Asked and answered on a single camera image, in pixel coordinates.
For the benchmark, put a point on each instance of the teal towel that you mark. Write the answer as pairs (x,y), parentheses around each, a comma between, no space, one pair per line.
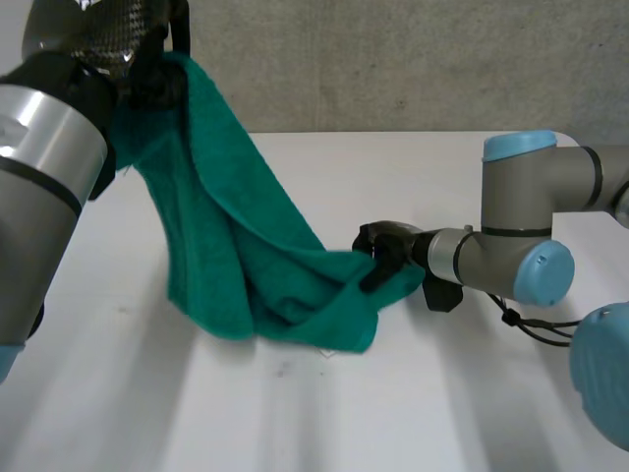
(231,236)

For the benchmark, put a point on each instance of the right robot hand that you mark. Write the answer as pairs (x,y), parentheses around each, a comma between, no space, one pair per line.
(393,243)

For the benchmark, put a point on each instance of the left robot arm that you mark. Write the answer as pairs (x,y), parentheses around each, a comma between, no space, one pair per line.
(39,196)

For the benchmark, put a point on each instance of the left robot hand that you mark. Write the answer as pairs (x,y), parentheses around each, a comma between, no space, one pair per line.
(98,34)

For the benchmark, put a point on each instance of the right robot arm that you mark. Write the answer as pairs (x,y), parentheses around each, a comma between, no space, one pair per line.
(521,196)

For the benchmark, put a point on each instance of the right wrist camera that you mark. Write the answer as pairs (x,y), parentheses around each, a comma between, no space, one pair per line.
(442,292)

